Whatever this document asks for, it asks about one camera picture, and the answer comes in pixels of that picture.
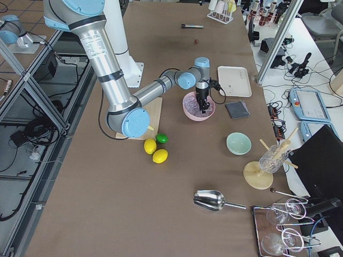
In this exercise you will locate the green lime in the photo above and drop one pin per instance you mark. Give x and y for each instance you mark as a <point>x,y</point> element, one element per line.
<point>161,138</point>

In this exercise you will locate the grey folded cloth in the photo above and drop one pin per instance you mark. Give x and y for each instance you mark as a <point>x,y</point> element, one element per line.
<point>237,109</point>

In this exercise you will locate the black framed glass tray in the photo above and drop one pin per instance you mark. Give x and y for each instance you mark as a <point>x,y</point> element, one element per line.
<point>263,227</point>

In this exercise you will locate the steel muddler black tip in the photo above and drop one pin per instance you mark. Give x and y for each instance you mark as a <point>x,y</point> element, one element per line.
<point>191,26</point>

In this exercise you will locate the mint green bowl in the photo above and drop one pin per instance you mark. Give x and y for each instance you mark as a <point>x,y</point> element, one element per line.
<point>238,143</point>

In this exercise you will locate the metal wine glass holder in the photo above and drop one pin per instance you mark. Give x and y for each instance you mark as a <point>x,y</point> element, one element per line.
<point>309,241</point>

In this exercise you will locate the wooden cup rack stand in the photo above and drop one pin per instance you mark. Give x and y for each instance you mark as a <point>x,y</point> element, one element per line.
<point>253,174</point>

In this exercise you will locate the blue teach pendant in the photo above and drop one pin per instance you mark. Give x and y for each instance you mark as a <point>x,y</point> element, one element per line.
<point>308,105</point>
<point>309,128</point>

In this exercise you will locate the black monitor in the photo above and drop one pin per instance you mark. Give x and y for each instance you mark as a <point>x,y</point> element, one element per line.
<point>319,162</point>

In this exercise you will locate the pink bowl of ice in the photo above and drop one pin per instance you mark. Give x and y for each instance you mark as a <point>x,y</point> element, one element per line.
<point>192,110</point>

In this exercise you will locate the upper wine glass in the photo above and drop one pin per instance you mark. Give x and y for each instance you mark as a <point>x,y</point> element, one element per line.
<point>281,213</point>

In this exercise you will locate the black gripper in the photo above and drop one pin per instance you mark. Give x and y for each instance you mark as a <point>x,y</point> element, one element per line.
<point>201,93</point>

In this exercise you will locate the beige rabbit serving tray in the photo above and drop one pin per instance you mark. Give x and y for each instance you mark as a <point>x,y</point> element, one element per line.
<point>234,81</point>

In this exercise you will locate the clear glass mug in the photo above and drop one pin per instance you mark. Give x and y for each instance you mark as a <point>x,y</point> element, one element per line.
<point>271,163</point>

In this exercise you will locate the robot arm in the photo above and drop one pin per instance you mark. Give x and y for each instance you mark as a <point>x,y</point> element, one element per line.
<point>14,32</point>
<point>126,114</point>

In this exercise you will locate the stainless steel ice scoop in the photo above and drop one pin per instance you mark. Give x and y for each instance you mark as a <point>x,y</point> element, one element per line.
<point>213,200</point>

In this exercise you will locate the whole yellow lemon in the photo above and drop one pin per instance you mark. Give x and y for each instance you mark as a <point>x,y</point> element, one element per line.
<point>160,156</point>
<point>150,146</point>

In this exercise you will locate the lower wine glass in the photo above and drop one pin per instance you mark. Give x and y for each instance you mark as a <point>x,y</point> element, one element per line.
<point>288,242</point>

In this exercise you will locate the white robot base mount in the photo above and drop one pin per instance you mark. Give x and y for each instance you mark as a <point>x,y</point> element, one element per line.
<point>115,30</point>

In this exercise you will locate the white wire cup rack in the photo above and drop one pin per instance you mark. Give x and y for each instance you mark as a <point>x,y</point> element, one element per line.
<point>222,11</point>

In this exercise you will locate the bamboo cutting board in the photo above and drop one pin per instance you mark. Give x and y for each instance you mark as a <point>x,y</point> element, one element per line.
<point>155,112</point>

